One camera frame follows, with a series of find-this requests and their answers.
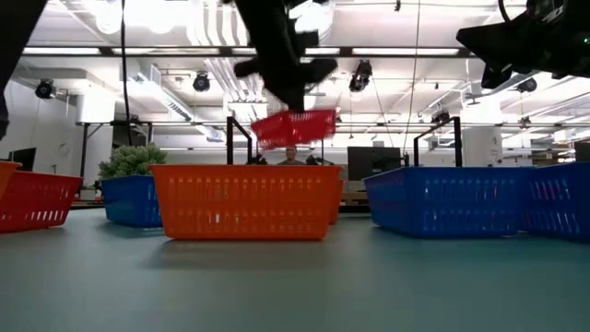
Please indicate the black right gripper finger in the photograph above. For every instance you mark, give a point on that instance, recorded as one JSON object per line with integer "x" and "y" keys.
{"x": 495, "y": 50}
{"x": 488, "y": 30}

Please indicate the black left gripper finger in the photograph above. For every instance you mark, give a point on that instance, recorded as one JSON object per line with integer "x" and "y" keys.
{"x": 298, "y": 94}
{"x": 279, "y": 92}

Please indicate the red plastic mesh basket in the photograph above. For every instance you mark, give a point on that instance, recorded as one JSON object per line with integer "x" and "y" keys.
{"x": 39, "y": 203}
{"x": 295, "y": 130}

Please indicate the orange plastic mesh basket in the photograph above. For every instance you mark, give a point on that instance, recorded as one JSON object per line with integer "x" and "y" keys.
{"x": 6, "y": 173}
{"x": 337, "y": 203}
{"x": 244, "y": 203}

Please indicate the blue plastic mesh basket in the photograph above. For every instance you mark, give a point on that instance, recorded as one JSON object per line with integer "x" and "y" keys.
{"x": 131, "y": 203}
{"x": 562, "y": 203}
{"x": 442, "y": 203}

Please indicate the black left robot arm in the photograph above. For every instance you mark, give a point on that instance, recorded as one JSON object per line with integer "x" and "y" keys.
{"x": 18, "y": 46}

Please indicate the black metal shelf support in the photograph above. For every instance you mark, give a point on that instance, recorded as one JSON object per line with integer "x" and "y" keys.
{"x": 457, "y": 143}
{"x": 229, "y": 143}

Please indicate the wooden shelf board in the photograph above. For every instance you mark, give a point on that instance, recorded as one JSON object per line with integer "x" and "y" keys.
{"x": 355, "y": 198}

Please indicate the black ceiling spotlight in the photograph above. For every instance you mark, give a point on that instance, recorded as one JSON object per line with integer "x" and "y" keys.
{"x": 527, "y": 85}
{"x": 361, "y": 76}
{"x": 44, "y": 89}
{"x": 201, "y": 82}

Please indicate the person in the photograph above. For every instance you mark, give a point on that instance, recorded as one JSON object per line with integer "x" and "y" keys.
{"x": 290, "y": 155}

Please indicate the white ceiling light strip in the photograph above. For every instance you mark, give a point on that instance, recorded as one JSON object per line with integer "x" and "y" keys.
{"x": 62, "y": 50}
{"x": 405, "y": 51}

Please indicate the black computer monitor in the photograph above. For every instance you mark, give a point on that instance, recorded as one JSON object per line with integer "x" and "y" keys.
{"x": 373, "y": 163}
{"x": 23, "y": 160}

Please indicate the green artificial succulent plant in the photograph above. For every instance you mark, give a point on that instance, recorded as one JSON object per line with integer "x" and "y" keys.
{"x": 131, "y": 161}

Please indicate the black background workstation frame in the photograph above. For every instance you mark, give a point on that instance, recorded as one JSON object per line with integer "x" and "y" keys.
{"x": 85, "y": 152}

